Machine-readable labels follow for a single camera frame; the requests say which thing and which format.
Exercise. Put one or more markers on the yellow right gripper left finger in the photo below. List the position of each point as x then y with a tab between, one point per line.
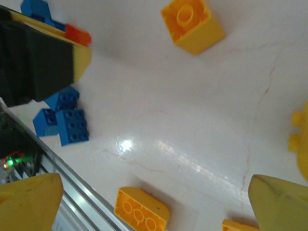
26	207

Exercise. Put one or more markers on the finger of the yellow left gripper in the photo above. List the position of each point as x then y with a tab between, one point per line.
81	60

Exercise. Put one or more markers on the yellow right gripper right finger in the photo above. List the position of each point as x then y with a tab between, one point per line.
281	207

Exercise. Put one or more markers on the orange lego brick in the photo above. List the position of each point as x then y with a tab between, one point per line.
77	33

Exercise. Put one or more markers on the blue lego brick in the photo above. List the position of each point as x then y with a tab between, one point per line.
67	96
72	127
44	122
36	9

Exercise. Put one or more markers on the yellow lego brick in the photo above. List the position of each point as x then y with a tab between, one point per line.
235	226
192	24
139	207
302	144

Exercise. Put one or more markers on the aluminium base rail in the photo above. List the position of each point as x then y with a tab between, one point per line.
79	192

